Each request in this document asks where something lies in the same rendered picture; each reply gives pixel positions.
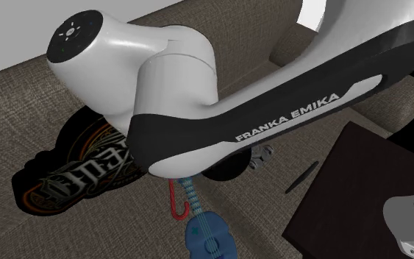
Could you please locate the red hook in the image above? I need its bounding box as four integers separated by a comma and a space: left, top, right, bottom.
168, 178, 190, 221

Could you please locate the black pen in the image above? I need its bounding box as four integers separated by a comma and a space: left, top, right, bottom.
285, 160, 320, 195

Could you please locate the blue toy guitar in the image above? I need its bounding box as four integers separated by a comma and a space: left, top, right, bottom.
177, 176, 238, 259

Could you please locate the black cushion with ornate print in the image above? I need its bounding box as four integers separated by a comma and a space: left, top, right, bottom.
11, 106, 151, 216

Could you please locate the dark robot stand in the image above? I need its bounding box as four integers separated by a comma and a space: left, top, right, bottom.
281, 121, 414, 259

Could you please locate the brown fabric sofa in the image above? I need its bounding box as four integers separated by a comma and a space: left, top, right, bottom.
0, 0, 414, 259

